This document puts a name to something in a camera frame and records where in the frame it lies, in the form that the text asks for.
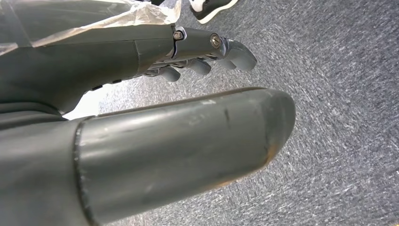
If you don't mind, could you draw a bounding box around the clear plastic film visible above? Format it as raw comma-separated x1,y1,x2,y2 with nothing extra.
0,0,183,57

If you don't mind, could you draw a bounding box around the dark sneaker white sole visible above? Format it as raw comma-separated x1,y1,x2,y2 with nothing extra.
188,0,239,25

